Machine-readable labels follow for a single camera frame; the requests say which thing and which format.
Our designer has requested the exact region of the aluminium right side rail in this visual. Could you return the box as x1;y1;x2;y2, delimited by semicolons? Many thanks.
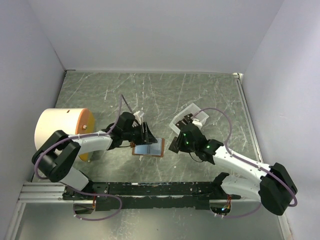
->
232;72;271;182

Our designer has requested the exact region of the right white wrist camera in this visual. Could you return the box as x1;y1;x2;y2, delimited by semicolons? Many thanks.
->
192;119;203;128

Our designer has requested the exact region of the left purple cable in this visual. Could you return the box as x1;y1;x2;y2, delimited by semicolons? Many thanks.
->
33;94;135;179

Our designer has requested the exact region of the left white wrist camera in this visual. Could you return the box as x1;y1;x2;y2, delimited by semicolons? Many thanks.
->
133;110;145;125

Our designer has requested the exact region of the white orange cylinder drum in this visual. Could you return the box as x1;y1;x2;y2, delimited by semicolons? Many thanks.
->
34;108;96;150

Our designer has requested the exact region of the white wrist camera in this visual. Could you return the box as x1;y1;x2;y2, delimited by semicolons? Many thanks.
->
192;119;203;128
133;110;145;125

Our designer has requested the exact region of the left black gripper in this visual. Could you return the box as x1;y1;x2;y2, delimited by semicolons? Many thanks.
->
123;121;158;146

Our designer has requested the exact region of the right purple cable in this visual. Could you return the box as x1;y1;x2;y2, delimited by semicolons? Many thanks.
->
192;107;299;207

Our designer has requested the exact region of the aluminium front rail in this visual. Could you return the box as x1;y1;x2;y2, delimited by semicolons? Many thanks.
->
17;181;283;203

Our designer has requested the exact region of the brown leather card holder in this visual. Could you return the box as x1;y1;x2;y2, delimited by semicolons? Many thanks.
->
132;138;165;158

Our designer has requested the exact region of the purple cable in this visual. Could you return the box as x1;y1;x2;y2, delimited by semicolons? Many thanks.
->
33;94;135;179
192;107;299;207

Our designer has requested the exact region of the white card tray box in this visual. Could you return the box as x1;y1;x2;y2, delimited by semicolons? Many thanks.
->
168;102;209;135

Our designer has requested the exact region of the aluminium rail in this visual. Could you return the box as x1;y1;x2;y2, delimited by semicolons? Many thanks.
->
17;181;283;203
232;72;271;182

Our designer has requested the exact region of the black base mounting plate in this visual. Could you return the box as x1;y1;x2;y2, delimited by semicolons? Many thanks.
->
62;181;228;211

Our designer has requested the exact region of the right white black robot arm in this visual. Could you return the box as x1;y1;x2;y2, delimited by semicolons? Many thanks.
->
169;123;298;216

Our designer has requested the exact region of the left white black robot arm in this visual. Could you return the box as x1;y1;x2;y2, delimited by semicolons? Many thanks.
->
31;112;158;200

